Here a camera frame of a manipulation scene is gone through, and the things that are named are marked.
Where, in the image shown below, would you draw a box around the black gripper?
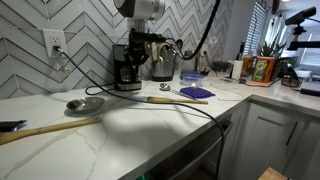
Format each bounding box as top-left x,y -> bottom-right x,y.
128,39 -> 150,68

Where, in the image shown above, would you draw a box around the glass coffee jar black handle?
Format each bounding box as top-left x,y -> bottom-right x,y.
119,64 -> 134,83

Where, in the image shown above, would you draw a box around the black silver coffee machine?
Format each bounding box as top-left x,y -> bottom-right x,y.
112,43 -> 144,92

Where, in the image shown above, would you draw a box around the wooden turner in holder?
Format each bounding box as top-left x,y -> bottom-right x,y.
144,41 -> 155,64

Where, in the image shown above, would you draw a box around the wooden ladle round cup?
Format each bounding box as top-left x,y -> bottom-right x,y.
153,41 -> 165,64

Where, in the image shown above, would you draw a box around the steel utensil holder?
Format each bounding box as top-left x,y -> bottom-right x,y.
151,59 -> 177,82

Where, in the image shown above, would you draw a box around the steel ladle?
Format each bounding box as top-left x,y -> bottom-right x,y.
158,82 -> 192,100

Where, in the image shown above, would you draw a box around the black slotted spoon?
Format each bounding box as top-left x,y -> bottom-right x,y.
175,38 -> 184,52

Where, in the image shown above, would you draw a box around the short wooden spatula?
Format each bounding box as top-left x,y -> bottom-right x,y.
146,96 -> 210,106

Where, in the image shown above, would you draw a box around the plastic container blue lid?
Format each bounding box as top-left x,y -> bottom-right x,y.
179,72 -> 205,87

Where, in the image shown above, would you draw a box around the purple square plate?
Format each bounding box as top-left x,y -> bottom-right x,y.
179,86 -> 216,100

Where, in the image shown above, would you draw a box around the small steel bowl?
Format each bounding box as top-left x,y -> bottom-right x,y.
65,96 -> 106,115

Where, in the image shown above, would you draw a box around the dark bowl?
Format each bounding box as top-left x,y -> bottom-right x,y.
212,60 -> 232,73

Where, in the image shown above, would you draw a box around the white paper towel roll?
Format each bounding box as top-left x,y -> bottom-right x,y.
231,59 -> 245,80

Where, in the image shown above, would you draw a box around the stainless dishwasher front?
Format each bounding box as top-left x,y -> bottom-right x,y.
131,113 -> 234,180

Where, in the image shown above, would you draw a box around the yellow bottle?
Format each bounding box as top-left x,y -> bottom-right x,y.
242,50 -> 254,77

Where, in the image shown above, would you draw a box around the long wooden spoon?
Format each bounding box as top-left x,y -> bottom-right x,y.
0,116 -> 103,146

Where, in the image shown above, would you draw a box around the white window blinds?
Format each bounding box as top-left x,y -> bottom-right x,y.
243,2 -> 268,58

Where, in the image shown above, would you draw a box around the orange green drink canister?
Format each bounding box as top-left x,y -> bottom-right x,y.
251,56 -> 277,84

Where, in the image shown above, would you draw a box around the green potted plant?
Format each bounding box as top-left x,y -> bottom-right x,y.
256,31 -> 290,68

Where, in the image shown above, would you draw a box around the grey cabinet door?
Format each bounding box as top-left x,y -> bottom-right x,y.
245,102 -> 310,180

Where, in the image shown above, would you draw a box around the flat black device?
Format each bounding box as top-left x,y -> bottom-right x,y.
299,81 -> 320,98

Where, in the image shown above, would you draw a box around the light wooden block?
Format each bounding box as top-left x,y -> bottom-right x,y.
258,167 -> 289,180

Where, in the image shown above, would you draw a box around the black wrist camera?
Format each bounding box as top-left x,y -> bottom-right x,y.
129,30 -> 168,43

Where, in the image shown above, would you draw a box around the black coffee machine cable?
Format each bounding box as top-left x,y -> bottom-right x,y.
84,83 -> 116,97

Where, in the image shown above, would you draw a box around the black corrugated cable conduit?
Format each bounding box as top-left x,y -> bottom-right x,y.
168,0 -> 223,61

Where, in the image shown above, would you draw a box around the dark power cable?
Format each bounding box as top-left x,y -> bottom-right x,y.
52,45 -> 226,180

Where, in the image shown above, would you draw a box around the white wall outlet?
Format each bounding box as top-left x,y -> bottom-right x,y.
42,28 -> 68,58

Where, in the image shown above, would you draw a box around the black camera on mount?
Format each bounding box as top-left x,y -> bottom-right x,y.
284,5 -> 320,52

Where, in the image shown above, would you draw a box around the black cabinet handle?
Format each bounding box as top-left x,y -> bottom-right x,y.
285,120 -> 300,147

